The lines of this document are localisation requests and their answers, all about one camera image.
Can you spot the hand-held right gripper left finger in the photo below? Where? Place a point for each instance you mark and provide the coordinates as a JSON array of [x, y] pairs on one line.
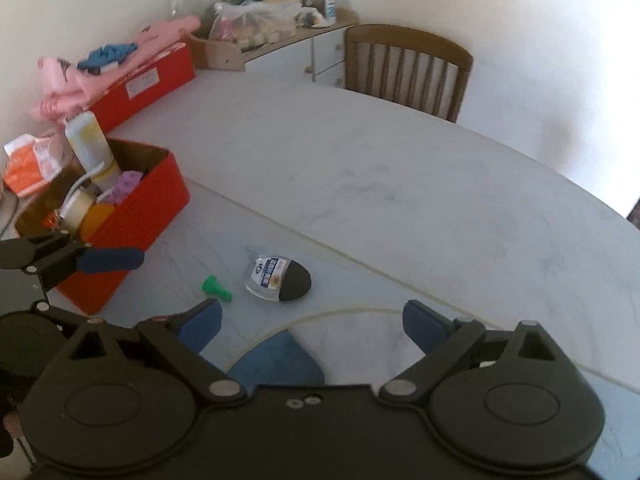
[[202, 322]]

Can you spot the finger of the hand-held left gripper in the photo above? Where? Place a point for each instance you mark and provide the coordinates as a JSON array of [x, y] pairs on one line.
[[57, 312], [110, 260]]

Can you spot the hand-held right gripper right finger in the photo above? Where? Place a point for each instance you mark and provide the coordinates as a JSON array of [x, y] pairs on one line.
[[425, 325]]

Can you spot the beige tape roll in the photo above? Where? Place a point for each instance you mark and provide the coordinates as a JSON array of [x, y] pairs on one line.
[[77, 207]]

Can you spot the small bottle with black cap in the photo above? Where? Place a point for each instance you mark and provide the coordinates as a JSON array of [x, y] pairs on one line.
[[280, 280]]

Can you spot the small green plastic piece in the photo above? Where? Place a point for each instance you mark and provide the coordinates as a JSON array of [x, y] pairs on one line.
[[215, 288]]

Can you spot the red snack packet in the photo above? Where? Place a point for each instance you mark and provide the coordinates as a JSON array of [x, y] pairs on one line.
[[162, 318]]

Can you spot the purple spiky ball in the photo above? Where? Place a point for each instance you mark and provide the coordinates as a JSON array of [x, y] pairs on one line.
[[125, 187]]

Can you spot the white curved plastic piece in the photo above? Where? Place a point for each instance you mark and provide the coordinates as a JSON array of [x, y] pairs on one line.
[[85, 176]]

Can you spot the white bottle with yellow label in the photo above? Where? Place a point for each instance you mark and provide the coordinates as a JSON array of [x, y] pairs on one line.
[[87, 145]]

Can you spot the orange tissue packet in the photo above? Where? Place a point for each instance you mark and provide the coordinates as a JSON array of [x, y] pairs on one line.
[[30, 165]]

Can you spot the pink plastic bag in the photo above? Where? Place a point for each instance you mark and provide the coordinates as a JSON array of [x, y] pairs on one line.
[[65, 85]]

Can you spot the red cardboard box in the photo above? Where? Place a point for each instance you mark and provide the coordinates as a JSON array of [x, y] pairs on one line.
[[150, 80]]

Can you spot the blue glove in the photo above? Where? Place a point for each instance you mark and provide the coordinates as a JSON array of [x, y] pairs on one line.
[[107, 55]]

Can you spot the wooden chair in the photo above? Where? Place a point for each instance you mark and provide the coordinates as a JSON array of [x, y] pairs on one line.
[[400, 70]]

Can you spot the wooden side cabinet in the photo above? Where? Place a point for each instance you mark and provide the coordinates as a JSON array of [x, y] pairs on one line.
[[280, 60]]

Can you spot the clear plastic bag with contents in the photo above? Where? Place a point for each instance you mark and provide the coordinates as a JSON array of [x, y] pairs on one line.
[[255, 22]]

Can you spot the small white box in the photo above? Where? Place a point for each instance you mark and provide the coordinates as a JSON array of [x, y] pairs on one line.
[[330, 4]]

